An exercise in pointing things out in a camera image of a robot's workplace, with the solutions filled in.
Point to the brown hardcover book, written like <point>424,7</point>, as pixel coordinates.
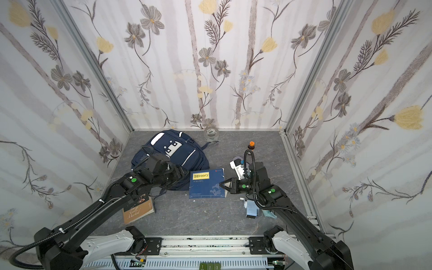
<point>144,206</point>

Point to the small light blue box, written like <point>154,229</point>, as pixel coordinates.
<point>251,208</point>

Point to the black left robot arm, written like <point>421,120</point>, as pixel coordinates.
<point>65,247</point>

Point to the blue notebook with yellow label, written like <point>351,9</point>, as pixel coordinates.
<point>205,184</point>

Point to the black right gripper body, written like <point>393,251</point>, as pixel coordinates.
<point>234,185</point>

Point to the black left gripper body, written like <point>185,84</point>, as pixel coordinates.
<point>173,172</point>

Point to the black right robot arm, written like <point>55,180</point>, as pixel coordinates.
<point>310,248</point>

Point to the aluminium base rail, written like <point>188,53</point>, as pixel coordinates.
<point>185,253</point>

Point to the light teal pencil pouch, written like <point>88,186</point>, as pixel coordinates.
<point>269,214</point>

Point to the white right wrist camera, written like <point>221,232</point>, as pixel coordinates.
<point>238,168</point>

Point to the brown bottle with orange cap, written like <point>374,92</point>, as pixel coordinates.
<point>251,145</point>

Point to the navy blue student backpack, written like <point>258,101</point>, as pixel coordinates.
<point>181,149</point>

